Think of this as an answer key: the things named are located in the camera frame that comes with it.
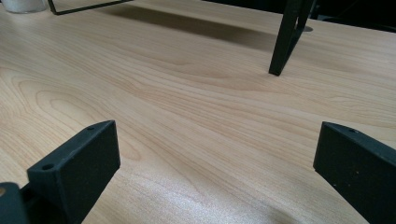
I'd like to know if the black metal rack frame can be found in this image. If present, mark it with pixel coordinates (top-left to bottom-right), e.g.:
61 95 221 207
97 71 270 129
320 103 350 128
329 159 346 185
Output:
47 0 318 77

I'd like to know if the white container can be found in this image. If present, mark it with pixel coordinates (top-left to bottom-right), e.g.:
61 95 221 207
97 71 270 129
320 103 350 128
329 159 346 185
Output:
0 0 49 14

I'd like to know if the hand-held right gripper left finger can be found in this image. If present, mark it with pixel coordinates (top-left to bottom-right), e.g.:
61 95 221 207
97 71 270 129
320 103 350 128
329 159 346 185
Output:
26 119 121 224

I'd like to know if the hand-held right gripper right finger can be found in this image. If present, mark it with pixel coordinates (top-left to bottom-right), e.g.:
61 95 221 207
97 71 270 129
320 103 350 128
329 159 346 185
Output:
313 120 396 224

